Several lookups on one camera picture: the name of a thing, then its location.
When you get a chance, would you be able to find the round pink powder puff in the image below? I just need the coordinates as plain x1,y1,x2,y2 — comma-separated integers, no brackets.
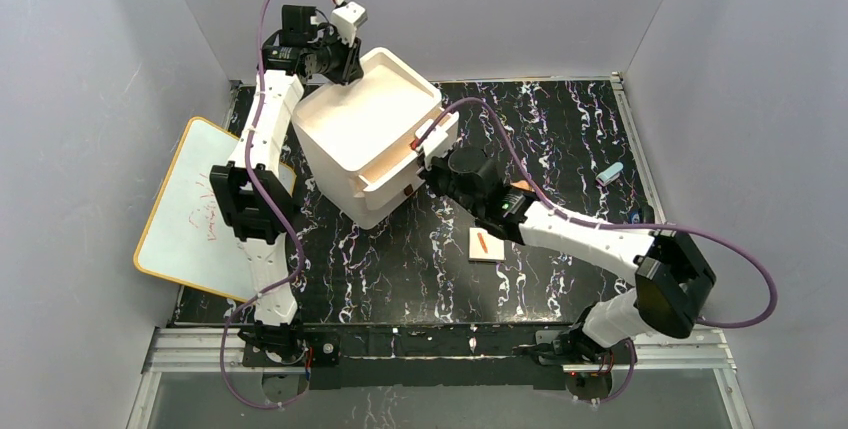
511,180,534,192

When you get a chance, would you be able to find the white drawer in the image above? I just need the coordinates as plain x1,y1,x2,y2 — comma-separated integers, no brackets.
359,113,459,211

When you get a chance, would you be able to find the white Lameila makeup box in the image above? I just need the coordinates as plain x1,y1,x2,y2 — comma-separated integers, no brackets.
468,227,506,263

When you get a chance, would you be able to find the white drawer organizer box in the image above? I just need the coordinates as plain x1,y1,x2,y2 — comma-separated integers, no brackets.
292,47,445,229

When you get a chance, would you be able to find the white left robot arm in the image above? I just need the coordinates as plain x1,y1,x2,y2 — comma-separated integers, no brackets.
209,2,367,328

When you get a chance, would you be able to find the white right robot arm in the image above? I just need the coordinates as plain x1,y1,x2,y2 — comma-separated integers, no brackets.
416,147,716,358

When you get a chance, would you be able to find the light blue small case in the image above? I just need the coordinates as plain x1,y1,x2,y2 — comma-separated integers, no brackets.
595,162,624,187

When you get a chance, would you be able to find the yellow-framed whiteboard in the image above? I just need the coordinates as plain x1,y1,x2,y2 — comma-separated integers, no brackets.
133,117,291,301

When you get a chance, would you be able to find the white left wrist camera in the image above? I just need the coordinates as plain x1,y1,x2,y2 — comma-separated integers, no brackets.
330,1,368,47

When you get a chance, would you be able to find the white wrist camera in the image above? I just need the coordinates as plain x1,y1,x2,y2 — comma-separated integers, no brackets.
414,120,457,160
330,1,368,47

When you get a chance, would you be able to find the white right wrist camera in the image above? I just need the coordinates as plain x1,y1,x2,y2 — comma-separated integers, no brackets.
414,120,457,160

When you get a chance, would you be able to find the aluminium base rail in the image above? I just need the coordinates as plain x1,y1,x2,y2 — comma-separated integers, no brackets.
128,323,753,428

